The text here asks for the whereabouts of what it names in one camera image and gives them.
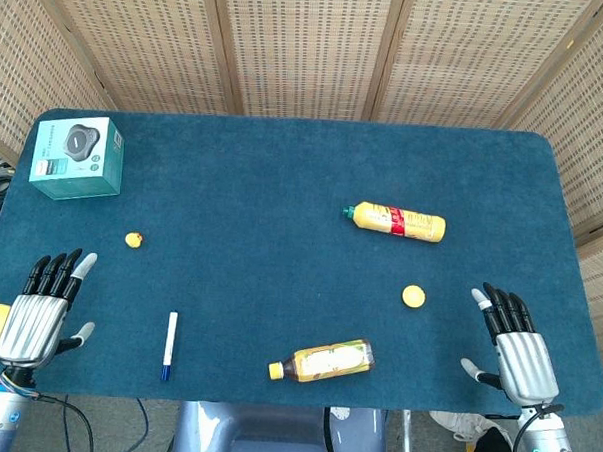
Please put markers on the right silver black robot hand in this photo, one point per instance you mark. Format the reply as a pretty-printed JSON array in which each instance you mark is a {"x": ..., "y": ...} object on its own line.
[{"x": 523, "y": 363}]

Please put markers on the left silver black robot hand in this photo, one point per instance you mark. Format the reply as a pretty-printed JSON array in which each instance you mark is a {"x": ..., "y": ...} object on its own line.
[{"x": 29, "y": 324}]

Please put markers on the yellow scalloped round cap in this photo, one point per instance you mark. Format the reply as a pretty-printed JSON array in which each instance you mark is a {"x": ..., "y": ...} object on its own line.
[{"x": 413, "y": 296}]

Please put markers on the small yellow rubber duck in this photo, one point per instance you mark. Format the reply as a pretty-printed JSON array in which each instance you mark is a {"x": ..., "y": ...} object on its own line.
[{"x": 133, "y": 240}]

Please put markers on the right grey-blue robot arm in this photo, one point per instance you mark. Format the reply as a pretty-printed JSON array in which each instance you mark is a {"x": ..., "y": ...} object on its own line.
[{"x": 552, "y": 447}]

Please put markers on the white sneaker shoe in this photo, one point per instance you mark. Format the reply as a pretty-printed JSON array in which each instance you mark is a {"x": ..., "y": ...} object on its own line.
[{"x": 460, "y": 425}]

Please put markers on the metal table leg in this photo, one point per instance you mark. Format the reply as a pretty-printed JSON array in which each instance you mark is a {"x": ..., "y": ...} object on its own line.
[{"x": 406, "y": 441}]

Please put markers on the white marker pen blue cap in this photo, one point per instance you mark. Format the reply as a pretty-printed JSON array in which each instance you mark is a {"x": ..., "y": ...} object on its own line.
[{"x": 170, "y": 345}]

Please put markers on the teal speaker product box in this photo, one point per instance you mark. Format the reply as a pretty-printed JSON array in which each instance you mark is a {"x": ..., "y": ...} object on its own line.
[{"x": 74, "y": 161}]

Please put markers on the yellow squeeze bottle red label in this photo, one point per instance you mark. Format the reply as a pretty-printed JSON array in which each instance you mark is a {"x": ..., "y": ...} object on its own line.
[{"x": 402, "y": 222}]

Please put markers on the corn tea plastic bottle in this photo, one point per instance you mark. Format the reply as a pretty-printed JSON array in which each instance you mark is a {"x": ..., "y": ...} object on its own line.
[{"x": 325, "y": 361}]

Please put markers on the blue fuzzy table cloth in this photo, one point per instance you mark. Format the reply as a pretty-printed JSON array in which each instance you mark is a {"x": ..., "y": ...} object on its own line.
[{"x": 260, "y": 244}]

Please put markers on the woven wicker screen panel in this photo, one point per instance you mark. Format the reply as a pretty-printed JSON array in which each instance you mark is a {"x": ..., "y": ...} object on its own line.
[
  {"x": 309, "y": 51},
  {"x": 586, "y": 123},
  {"x": 464, "y": 58},
  {"x": 139, "y": 44},
  {"x": 28, "y": 64}
]

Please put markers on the grey-blue robot torso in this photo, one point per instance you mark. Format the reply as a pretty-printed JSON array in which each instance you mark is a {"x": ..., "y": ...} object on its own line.
[{"x": 252, "y": 434}]

